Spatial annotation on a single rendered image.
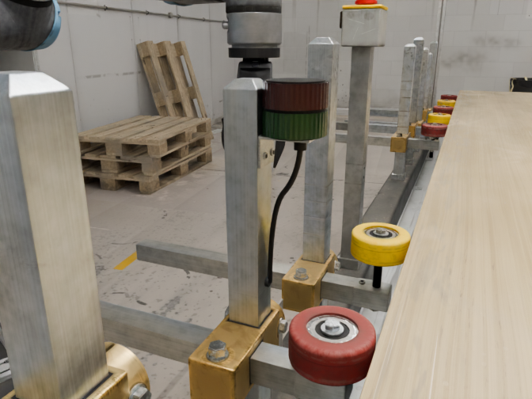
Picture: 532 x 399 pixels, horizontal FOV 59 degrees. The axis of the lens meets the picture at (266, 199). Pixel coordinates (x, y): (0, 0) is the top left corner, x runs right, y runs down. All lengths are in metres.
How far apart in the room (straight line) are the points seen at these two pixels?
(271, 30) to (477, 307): 0.41
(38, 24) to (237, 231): 0.70
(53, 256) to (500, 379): 0.35
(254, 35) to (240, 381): 0.42
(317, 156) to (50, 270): 0.50
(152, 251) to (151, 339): 0.31
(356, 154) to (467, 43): 7.26
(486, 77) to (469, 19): 0.91
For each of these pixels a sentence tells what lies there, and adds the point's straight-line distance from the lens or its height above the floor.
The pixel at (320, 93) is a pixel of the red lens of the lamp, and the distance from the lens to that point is 0.41.
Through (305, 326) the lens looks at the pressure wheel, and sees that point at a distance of 0.45.
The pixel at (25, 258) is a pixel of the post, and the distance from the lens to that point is 0.25.
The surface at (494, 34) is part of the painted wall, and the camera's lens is 8.20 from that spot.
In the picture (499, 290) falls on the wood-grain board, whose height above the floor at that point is 0.90.
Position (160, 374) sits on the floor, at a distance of 1.88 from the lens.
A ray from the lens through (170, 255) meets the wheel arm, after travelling 0.81.
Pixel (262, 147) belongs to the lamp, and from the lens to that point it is 0.44.
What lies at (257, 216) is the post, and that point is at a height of 1.00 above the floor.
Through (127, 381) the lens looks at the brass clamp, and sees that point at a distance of 0.31.
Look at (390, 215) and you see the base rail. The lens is 1.35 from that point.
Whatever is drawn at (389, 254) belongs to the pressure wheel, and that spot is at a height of 0.89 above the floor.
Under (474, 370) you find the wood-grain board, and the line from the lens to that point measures 0.44.
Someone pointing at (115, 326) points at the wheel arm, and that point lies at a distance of 0.57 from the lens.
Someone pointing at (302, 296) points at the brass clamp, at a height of 0.81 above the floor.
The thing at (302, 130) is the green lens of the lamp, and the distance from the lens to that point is 0.41.
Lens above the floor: 1.15
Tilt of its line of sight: 18 degrees down
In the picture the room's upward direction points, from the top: straight up
